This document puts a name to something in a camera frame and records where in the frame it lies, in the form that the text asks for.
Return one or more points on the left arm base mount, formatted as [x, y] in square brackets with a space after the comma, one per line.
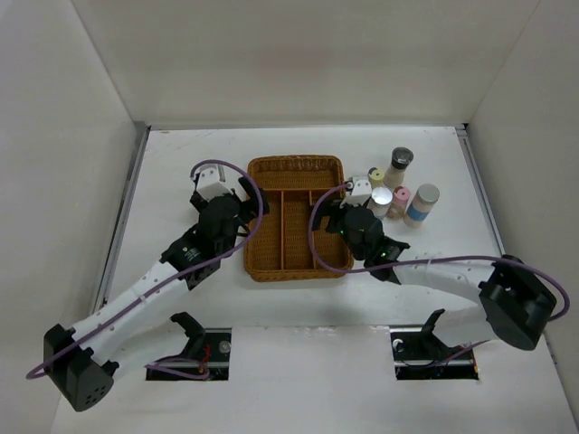
[205, 355]

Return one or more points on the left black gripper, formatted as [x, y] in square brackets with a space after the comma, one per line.
[253, 201]

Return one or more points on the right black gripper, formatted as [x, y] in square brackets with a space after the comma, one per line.
[325, 209]

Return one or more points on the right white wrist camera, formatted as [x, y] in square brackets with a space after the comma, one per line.
[358, 191]

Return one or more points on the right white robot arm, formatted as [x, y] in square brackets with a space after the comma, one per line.
[508, 301]

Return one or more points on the black grinder top spice bottle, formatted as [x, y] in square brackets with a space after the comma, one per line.
[401, 158]

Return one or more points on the silver lid blue label jar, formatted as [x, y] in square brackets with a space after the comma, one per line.
[379, 202]
[426, 196]

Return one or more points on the yellow lid spice bottle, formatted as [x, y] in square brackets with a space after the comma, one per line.
[376, 177]

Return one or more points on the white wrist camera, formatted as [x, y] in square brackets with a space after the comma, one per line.
[358, 191]
[210, 182]

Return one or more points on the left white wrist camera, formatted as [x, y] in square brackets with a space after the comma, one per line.
[210, 182]

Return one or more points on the brown wicker divided tray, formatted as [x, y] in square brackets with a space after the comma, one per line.
[292, 185]

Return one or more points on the pink lid spice bottle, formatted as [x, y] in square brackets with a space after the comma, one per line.
[397, 208]

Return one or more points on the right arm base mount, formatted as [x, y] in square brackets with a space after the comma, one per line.
[421, 356]

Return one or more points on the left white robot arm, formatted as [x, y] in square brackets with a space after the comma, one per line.
[141, 327]

